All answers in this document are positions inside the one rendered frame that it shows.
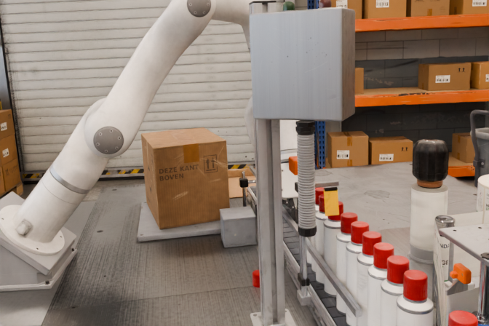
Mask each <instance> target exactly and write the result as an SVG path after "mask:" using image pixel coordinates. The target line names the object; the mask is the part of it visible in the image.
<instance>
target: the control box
mask: <svg viewBox="0 0 489 326"><path fill-rule="evenodd" d="M250 52H251V71H252V90H253V118H254V119H273V120H298V121H324V122H342V121H343V120H345V119H347V118H349V117H350V116H351V115H353V114H354V113H355V11H354V10H352V9H347V8H343V7H335V8H324V9H305V10H296V11H285V12H266V13H256V14H251V15H250Z"/></svg>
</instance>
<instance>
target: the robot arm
mask: <svg viewBox="0 0 489 326"><path fill-rule="evenodd" d="M252 1H271V0H170V4H169V6H168V7H167V8H166V10H165V11H164V12H163V13H162V15H161V16H160V17H159V19H158V20H157V21H156V22H155V23H154V24H153V26H152V27H151V28H150V30H149V31H148V33H147V34H146V35H145V36H144V38H143V40H142V41H141V42H140V43H139V45H138V47H137V49H136V50H135V51H134V53H133V55H132V57H131V58H130V60H129V61H128V63H127V64H126V66H125V68H124V70H123V71H122V73H121V75H120V76H119V78H118V80H117V81H116V83H115V85H114V87H113V88H112V90H111V91H110V93H109V94H108V96H107V97H106V98H103V99H100V100H98V101H97V102H95V103H94V104H93V105H91V107H90V108H89V109H88V110H87V112H86V113H85V114H84V115H83V117H82V118H81V120H80V122H79V123H78V125H77V126H76V128H75V130H74V131H73V133H72V135H71V136H70V138H69V139H68V142H67V143H66V145H65V146H64V148H63V150H62V151H61V152H60V154H59V155H58V157H57V158H56V160H55V161H54V162H53V163H52V165H51V166H50V168H49V169H48V170H47V171H46V173H45V174H44V176H43V177H42V179H41V180H40V181H39V182H38V184H37V185H36V187H35V188H34V189H33V190H32V192H31V193H30V194H29V196H28V198H27V199H26V200H25V201H24V202H23V204H22V205H9V206H6V207H4V208H3V209H1V211H0V229H1V230H2V232H3V233H4V234H5V236H6V237H7V238H8V239H9V240H11V241H12V242H14V243H15V244H16V245H17V246H19V247H21V248H23V249H24V250H27V251H29V252H31V253H35V254H38V255H54V254H57V253H59V252H60V251H61V250H62V248H63V246H64V243H65V241H64V237H63V234H62V232H61V228H62V227H63V225H64V224H65V223H66V221H67V220H68V219H69V218H70V216H71V215H72V214H73V212H74V211H75V209H76V208H77V207H78V206H79V205H80V203H81V202H82V200H83V199H84V198H85V196H86V195H87V194H88V193H89V192H90V190H91V189H92V187H93V186H94V185H95V184H96V182H97V181H98V179H99V177H100V176H101V174H102V173H103V171H104V169H105V167H106V165H107V163H108V160H109V159H110V158H113V157H116V156H119V155H121V154H123V153H124V152H125V151H126V150H127V149H128V148H129V147H130V146H131V144H132V142H133V140H134V139H135V136H136V135H137V133H138V130H139V129H140V126H141V124H142V122H143V120H144V118H145V115H146V113H147V111H148V108H149V106H150V104H151V102H152V100H153V99H154V96H155V94H156V92H157V90H158V89H159V87H160V85H161V84H162V82H163V81H164V79H165V78H166V76H167V75H168V73H169V72H170V70H171V69H172V67H173V66H174V64H175V63H176V61H177V60H178V58H179V57H180V56H181V55H182V54H183V53H184V52H185V50H186V49H187V48H188V47H189V46H190V45H191V44H192V43H193V42H194V41H195V40H196V39H197V37H198V36H199V35H200V34H201V33H202V31H203V30H204V29H205V28H206V27H207V25H208V23H209V22H210V20H219V21H224V22H230V23H237V24H240V25H241V26H242V28H243V31H244V36H245V39H246V42H247V46H248V49H249V52H250V13H249V3H250V2H252ZM250 57H251V52H250ZM244 120H245V125H246V128H247V133H248V136H249V138H250V142H251V143H252V145H253V146H254V147H255V142H254V124H253V95H252V96H251V98H250V99H249V101H248V103H247V106H246V109H245V112H244ZM279 121H280V147H281V173H282V204H285V205H286V206H287V207H288V208H289V209H290V211H291V218H292V219H293V220H294V221H295V222H296V223H298V193H297V192H296V191H295V182H298V176H297V175H294V174H293V173H292V172H291V171H289V157H290V156H297V132H296V131H295V127H297V125H296V124H295V122H296V121H298V120H279ZM293 198H297V207H295V204H294V201H293ZM283 199H287V200H283ZM296 208H297V209H296Z"/></svg>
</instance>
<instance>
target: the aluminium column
mask: <svg viewBox="0 0 489 326"><path fill-rule="evenodd" d="M276 2H277V1H276V0H274V1H252V2H250V3H249V13H250V15H251V14H256V13H266V12H276V11H277V3H276ZM253 124H254V142H255V179H256V198H257V216H258V253H259V272H260V291H261V319H262V321H263V324H264V326H285V276H284V250H283V224H282V173H281V147H280V121H279V120H273V119H254V118H253Z"/></svg>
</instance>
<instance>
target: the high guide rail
mask: <svg viewBox="0 0 489 326"><path fill-rule="evenodd" d="M250 171H251V172H252V174H253V175H254V176H255V169H254V167H253V166H250ZM282 215H283V217H284V218H285V220H286V221H287V222H288V224H289V225H290V227H291V228H292V230H293V231H294V232H295V234H296V235H297V236H298V238H299V233H298V225H297V224H296V222H295V221H294V220H293V219H292V218H291V216H290V215H289V213H288V212H287V211H286V209H285V208H284V207H283V206H282ZM306 241H307V250H308V251H309V253H310V254H311V256H312V258H313V259H314V260H315V261H316V263H317V264H318V266H319V267H320V268H321V270H322V271H323V272H324V274H325V276H326V277H327V278H328V279H329V281H330V282H331V284H332V285H333V287H334V288H335V289H336V291H337V292H338V294H339V295H340V296H341V297H342V299H343V301H344V302H345V303H346V305H347V306H348V307H349V309H350V310H351V312H352V313H353V315H354V316H355V317H361V316H362V309H361V308H360V307H359V305H358V304H357V302H356V301H355V300H354V299H353V298H352V296H351V295H350V294H349V292H348V291H347V289H346V288H345V287H344V286H343V284H342V283H341V281H340V280H339V279H338V278H337V276H336V275H335V274H334V273H333V271H332V270H331V268H330V267H329V266H328V265H327V264H326V262H325V261H324V259H323V258H322V256H321V255H320V254H319V253H318V252H317V250H316V249H315V248H314V246H313V245H312V243H310V241H309V240H308V238H307V237H306Z"/></svg>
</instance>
